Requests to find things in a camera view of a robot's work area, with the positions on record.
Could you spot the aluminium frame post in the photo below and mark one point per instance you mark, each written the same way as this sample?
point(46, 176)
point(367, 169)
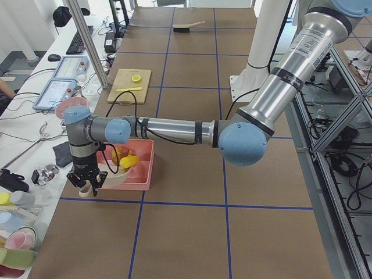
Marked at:
point(82, 29)

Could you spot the pink plastic bin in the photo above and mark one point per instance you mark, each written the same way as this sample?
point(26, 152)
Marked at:
point(139, 178)

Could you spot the teach pendant far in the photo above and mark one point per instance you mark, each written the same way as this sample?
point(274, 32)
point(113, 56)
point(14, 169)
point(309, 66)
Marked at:
point(71, 66)

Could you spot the beige brush with black bristles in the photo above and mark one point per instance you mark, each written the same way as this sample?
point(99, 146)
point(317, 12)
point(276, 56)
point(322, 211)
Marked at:
point(185, 28)

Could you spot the stack of coloured cups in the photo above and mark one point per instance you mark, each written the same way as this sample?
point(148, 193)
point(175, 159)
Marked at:
point(16, 219)

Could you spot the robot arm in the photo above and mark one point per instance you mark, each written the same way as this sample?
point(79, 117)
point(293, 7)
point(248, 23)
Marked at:
point(243, 136)

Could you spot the brown toy potato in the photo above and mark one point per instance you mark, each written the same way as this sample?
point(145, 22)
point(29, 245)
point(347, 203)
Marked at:
point(117, 154)

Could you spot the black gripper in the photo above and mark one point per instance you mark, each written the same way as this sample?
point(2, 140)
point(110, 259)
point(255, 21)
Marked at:
point(83, 165)

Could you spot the teach pendant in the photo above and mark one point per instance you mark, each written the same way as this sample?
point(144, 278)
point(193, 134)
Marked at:
point(71, 66)
point(55, 91)

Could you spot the yellow toy lemon slice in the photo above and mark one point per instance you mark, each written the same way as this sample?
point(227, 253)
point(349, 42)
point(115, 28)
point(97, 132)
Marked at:
point(136, 78)

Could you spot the bamboo cutting board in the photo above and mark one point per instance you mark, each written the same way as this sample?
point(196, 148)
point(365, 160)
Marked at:
point(123, 80)

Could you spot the person in dark clothes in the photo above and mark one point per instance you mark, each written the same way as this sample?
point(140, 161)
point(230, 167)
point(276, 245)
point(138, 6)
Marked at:
point(7, 94)

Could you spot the black computer mouse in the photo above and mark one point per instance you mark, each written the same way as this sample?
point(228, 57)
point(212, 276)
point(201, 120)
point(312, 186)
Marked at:
point(54, 57)

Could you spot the yellow toy corn cob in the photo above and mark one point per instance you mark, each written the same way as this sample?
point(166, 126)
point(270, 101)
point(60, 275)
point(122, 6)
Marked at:
point(129, 161)

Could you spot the beige dustpan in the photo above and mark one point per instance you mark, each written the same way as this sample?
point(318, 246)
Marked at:
point(116, 175)

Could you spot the black keyboard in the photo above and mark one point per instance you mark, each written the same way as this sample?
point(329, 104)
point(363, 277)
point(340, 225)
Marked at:
point(76, 46)

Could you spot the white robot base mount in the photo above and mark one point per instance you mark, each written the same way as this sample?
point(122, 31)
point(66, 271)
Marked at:
point(270, 25)

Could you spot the yellow plastic knife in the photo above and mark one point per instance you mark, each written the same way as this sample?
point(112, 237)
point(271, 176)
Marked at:
point(129, 89)

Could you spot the teach pendant near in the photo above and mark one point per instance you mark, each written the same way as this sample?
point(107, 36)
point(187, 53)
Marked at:
point(55, 91)

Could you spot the pink bowl on scale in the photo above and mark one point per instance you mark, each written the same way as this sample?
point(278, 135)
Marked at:
point(67, 103)

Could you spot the grey cloth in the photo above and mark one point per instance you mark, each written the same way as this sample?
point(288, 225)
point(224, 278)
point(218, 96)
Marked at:
point(62, 153)

